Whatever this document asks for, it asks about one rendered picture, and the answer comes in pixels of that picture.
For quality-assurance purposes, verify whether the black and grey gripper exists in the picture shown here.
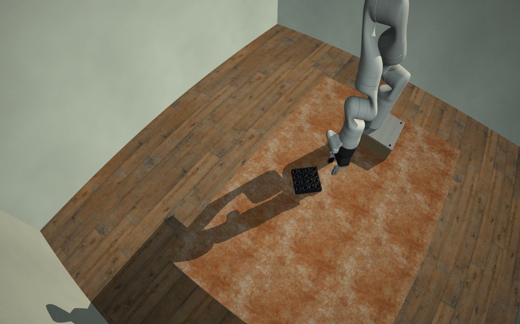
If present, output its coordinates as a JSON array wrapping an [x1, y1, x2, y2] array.
[[326, 130, 360, 175]]

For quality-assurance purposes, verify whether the black knob box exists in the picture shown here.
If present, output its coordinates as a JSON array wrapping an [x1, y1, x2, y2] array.
[[291, 166, 322, 194]]

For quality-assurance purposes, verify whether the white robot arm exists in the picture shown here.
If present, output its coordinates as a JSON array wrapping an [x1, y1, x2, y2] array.
[[342, 0, 411, 140]]

